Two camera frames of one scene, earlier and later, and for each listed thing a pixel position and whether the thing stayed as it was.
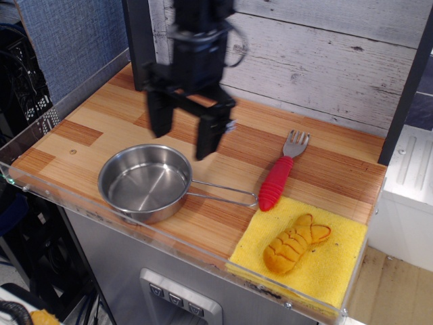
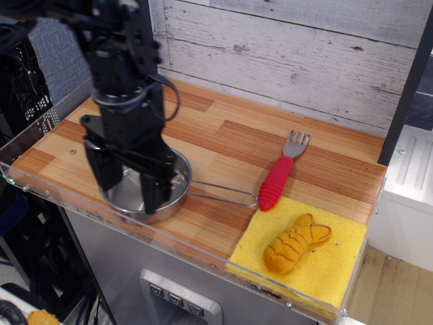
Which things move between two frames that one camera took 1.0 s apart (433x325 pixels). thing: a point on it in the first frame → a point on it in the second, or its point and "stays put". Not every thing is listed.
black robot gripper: x=197 y=65 → x=134 y=131
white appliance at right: x=402 y=223 stays put
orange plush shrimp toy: x=283 y=251 stays put
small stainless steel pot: x=147 y=183 stays put
